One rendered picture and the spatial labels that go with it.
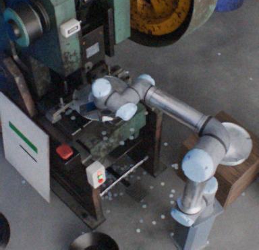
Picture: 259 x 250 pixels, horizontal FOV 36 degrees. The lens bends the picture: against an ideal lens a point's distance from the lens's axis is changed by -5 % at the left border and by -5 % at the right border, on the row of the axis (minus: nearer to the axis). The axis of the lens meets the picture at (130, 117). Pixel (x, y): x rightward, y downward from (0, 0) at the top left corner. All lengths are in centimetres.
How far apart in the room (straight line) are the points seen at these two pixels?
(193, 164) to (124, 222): 114
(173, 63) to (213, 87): 40
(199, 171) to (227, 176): 86
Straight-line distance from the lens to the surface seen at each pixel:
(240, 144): 247
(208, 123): 160
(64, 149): 193
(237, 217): 264
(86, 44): 187
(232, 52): 362
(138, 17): 214
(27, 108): 229
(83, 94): 210
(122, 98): 165
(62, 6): 160
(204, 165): 149
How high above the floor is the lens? 230
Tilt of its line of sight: 50 degrees down
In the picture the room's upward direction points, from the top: 1 degrees counter-clockwise
